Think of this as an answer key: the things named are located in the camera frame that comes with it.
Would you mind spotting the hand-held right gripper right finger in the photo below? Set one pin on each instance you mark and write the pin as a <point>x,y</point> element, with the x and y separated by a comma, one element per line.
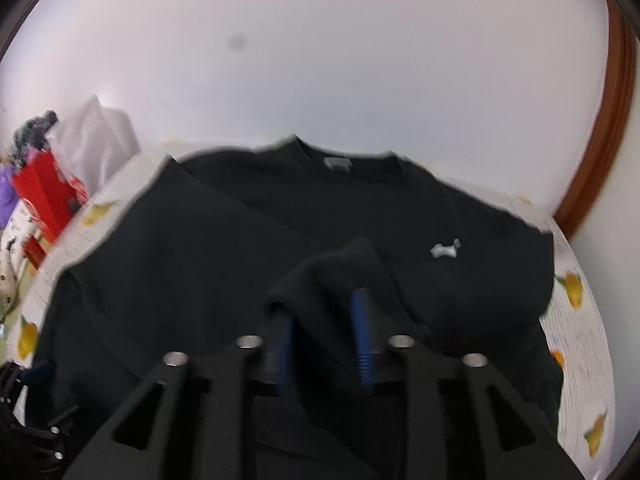
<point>362,330</point>

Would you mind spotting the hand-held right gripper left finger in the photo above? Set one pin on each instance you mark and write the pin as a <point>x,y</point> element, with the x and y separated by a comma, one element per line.
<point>281,355</point>

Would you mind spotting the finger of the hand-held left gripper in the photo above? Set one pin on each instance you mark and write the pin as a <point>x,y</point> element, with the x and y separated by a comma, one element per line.
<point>37,374</point>
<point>52,432</point>

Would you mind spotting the black sweatshirt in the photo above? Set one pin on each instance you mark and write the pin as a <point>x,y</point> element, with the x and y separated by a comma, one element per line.
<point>200,240</point>

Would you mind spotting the white spotted cloth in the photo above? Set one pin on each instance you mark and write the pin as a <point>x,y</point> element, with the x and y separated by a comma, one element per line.
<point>10,265</point>

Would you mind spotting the red bag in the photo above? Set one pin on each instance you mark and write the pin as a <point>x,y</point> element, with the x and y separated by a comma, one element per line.
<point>45,195</point>

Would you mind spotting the fruit print tablecloth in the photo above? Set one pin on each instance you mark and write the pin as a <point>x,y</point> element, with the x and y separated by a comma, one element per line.
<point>575,340</point>

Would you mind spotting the dark grey cloth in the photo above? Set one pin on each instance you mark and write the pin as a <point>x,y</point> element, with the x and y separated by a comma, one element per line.
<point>32,130</point>

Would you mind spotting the white plastic bag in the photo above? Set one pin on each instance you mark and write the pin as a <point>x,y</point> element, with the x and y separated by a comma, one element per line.
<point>95,135</point>

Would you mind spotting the brown wooden door frame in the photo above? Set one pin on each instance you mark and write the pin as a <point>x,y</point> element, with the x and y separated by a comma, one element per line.
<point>607,135</point>

